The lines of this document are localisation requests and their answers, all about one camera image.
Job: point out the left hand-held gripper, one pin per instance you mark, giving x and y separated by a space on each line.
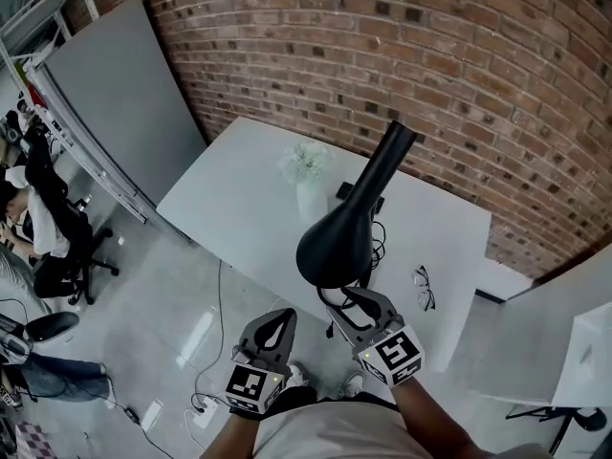
248 383

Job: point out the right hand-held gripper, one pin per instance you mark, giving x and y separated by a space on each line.
392 354

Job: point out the black desk lamp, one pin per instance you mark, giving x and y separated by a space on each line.
334 246

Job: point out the person's left forearm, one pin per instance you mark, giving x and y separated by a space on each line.
232 440

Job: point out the person's right forearm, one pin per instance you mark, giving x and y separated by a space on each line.
430 423

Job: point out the person's left white shoe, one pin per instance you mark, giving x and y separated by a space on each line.
297 376

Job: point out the person's white shoe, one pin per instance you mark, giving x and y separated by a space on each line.
355 384
297 376

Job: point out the black-rimmed eyeglasses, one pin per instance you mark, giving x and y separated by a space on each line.
424 299

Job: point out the person's black trousers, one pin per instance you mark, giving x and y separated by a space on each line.
291 397

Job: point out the person's right white shoe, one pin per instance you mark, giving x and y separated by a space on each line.
355 384

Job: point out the white power strip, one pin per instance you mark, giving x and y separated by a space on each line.
208 405

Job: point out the person's beige shirt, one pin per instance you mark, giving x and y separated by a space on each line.
334 433

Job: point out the white vase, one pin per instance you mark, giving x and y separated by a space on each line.
311 203

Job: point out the white flat adapter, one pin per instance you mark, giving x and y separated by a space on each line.
152 414

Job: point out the white flower bunch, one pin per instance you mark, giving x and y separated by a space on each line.
306 160

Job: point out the black office chair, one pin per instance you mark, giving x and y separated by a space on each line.
79 242

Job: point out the black round stool seat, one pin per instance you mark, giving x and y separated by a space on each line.
52 325

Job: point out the black metal stand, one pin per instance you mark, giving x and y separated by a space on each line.
574 414

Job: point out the pink checkered cloth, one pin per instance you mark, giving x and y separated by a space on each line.
36 440

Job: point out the grey partition panel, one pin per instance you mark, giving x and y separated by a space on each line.
119 98

